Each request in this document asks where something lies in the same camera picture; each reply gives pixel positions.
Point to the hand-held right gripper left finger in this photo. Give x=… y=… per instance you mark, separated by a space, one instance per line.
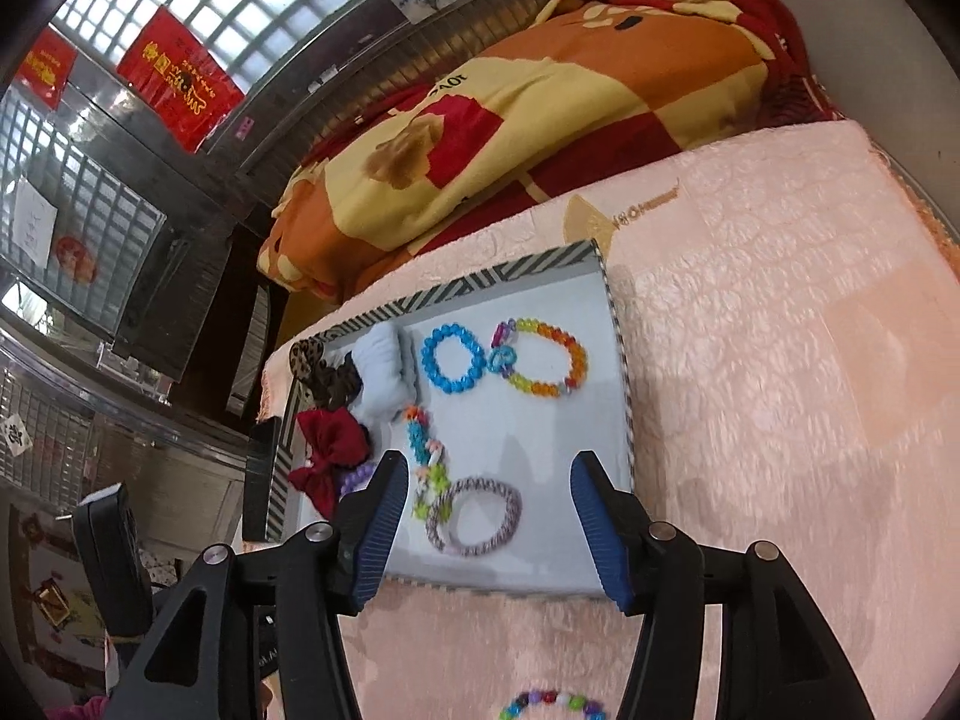
x=379 y=532

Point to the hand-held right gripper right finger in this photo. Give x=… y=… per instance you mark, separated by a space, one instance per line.
x=600 y=532

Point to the striped cardboard tray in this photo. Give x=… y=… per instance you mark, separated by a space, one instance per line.
x=555 y=502

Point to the dark red fabric bow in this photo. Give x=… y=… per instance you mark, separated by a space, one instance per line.
x=330 y=457

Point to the white fluffy bow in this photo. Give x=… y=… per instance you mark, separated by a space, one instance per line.
x=384 y=375

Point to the pink textured bedspread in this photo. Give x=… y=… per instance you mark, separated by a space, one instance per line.
x=787 y=390

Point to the dark wooden cabinet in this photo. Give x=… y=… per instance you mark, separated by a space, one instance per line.
x=225 y=300

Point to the round red paper decoration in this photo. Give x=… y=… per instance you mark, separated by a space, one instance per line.
x=75 y=259

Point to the white paper note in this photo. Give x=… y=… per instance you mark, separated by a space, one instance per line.
x=35 y=214

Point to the orange yellow red blanket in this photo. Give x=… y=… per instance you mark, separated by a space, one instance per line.
x=562 y=112

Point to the large red poster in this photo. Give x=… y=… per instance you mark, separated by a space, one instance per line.
x=180 y=79

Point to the small red poster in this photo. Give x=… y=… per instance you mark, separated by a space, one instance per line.
x=46 y=67

